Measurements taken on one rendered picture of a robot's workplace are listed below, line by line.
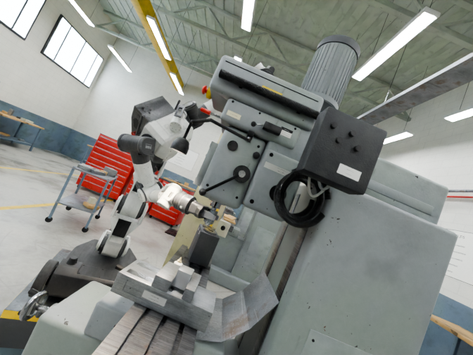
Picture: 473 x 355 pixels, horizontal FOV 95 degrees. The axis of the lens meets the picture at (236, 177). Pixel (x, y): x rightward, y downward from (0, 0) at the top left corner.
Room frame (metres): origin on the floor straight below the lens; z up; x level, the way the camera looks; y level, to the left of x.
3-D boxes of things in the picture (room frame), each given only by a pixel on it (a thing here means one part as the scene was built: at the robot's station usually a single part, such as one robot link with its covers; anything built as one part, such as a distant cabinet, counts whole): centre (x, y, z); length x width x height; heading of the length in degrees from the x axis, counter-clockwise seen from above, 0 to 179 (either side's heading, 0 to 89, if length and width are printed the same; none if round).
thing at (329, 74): (0.99, -0.21, 2.05); 0.20 x 0.20 x 0.32
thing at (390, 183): (1.00, -0.46, 1.66); 0.80 x 0.23 x 0.20; 91
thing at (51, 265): (1.32, 0.79, 0.50); 0.20 x 0.05 x 0.20; 22
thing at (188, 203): (1.02, 0.13, 1.24); 0.13 x 0.12 x 0.10; 163
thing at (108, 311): (0.99, 0.04, 0.76); 0.50 x 0.35 x 0.12; 91
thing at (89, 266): (1.64, 0.63, 0.59); 0.64 x 0.52 x 0.33; 22
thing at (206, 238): (1.42, 0.03, 1.00); 0.22 x 0.12 x 0.20; 11
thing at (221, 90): (0.99, 0.02, 1.81); 0.47 x 0.26 x 0.16; 91
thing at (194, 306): (0.84, 0.07, 0.96); 0.35 x 0.15 x 0.11; 89
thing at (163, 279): (0.84, 0.09, 0.99); 0.15 x 0.06 x 0.04; 179
